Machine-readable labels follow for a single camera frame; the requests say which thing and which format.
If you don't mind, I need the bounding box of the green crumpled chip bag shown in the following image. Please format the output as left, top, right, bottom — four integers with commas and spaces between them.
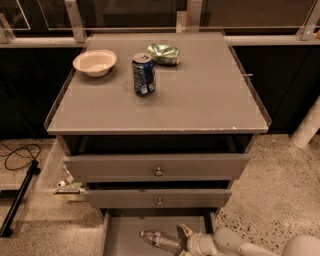
147, 44, 180, 66

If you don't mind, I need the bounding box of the clear plastic side bin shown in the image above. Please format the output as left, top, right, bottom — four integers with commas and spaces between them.
36, 141, 86, 201

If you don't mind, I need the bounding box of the grey top drawer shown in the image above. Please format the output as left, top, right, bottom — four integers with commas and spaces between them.
64, 154, 249, 183

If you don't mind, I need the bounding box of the grey bottom drawer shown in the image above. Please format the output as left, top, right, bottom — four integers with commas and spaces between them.
101, 208, 215, 256

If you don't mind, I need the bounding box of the black metal floor bar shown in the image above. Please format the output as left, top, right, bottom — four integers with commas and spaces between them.
0, 160, 41, 238

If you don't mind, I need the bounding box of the grey drawer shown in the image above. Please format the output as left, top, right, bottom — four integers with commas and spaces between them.
101, 208, 215, 256
85, 189, 232, 209
64, 154, 249, 183

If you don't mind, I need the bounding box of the grey middle drawer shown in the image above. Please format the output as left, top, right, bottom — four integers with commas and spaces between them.
85, 189, 232, 209

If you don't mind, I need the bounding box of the white paper bowl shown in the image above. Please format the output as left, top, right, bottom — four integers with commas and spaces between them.
73, 50, 117, 77

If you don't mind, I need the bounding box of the black cable on floor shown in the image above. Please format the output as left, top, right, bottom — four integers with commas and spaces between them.
0, 139, 42, 172

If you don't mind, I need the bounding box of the metal window railing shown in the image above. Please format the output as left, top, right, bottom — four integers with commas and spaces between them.
0, 0, 320, 47

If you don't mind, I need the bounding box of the blue soda can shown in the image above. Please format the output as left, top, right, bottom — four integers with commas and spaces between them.
132, 52, 156, 96

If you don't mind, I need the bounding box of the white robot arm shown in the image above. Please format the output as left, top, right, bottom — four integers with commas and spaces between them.
177, 224, 320, 256

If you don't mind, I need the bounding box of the white pipe leg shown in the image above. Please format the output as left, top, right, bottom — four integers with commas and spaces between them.
291, 96, 320, 148

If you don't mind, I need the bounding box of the grey drawer cabinet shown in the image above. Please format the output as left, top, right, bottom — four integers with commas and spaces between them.
44, 31, 272, 256

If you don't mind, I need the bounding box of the clear plastic water bottle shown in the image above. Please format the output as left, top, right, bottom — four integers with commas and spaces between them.
139, 230, 182, 255

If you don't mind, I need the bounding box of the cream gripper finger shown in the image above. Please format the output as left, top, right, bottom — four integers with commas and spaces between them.
177, 224, 193, 238

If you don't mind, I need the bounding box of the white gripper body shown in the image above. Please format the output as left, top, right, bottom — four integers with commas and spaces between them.
187, 233, 218, 256

